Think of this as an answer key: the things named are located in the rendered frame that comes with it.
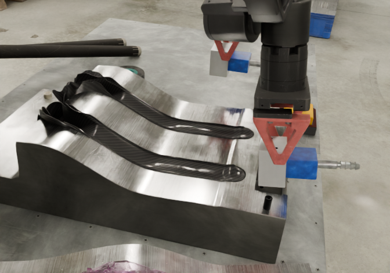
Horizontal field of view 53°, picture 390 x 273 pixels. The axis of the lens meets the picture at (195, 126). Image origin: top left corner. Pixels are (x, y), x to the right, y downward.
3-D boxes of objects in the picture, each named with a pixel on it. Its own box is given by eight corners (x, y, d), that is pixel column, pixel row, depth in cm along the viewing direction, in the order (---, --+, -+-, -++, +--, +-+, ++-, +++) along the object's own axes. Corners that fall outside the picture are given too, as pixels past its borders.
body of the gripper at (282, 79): (253, 112, 47) (253, 50, 44) (259, 86, 56) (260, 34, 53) (310, 114, 46) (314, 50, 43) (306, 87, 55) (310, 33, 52)
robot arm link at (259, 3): (271, -15, 37) (298, -73, 41) (171, -14, 43) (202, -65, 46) (291, 67, 47) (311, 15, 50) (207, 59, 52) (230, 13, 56)
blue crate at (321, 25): (332, 26, 389) (337, 3, 377) (329, 40, 357) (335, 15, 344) (271, 17, 405) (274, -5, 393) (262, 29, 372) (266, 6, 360)
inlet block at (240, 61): (276, 73, 81) (280, 49, 78) (274, 84, 77) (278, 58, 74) (213, 65, 83) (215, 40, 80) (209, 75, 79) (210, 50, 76)
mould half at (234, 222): (284, 154, 76) (296, 93, 69) (275, 265, 55) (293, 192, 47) (47, 113, 84) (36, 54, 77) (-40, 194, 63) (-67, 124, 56)
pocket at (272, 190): (284, 190, 60) (289, 172, 58) (282, 215, 55) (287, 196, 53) (254, 185, 60) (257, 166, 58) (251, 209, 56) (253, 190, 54)
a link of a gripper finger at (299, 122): (251, 171, 50) (252, 101, 47) (256, 146, 57) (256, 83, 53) (306, 175, 49) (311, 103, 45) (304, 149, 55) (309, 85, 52)
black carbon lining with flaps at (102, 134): (253, 137, 68) (261, 88, 63) (241, 200, 55) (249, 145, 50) (69, 106, 74) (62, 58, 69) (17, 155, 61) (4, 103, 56)
